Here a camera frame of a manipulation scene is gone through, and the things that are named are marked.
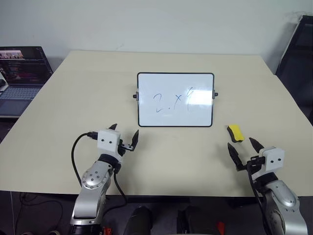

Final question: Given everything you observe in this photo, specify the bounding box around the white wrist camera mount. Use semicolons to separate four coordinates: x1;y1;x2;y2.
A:
96;128;122;158
259;146;286;172

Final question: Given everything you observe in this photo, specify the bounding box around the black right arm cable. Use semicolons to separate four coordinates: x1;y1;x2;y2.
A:
246;162;270;235

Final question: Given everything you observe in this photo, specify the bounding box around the small black-framed whiteboard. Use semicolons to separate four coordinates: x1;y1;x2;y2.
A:
133;71;219;128

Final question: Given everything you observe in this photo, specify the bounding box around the black table frame bar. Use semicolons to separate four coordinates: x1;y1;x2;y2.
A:
126;195;258;204

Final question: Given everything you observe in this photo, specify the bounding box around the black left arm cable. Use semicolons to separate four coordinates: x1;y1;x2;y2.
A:
71;131;128;204

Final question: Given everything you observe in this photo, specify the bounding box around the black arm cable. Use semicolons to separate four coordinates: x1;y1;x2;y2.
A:
246;162;270;235
71;131;128;204

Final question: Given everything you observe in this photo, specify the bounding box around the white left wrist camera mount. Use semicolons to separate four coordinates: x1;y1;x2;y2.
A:
96;128;122;158

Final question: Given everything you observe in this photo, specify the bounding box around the open grey laptop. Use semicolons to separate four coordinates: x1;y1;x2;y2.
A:
0;46;54;118

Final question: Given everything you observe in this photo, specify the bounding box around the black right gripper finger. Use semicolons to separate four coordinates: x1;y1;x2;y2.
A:
248;137;265;153
227;142;243;168

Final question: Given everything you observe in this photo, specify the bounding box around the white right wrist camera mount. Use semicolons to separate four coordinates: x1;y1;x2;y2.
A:
259;146;286;172

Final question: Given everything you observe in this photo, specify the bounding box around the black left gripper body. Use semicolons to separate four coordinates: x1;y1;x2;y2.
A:
118;139;135;157

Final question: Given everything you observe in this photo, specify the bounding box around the yellow and black eraser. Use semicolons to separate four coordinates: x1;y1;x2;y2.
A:
225;124;245;143

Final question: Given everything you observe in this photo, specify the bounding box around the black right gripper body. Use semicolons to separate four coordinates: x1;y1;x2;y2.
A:
235;154;267;175

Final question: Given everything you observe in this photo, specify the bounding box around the black floor cable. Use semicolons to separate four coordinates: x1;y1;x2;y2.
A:
19;192;64;222

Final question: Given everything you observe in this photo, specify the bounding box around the dark rounded shape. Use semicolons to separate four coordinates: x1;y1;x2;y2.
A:
124;205;154;235

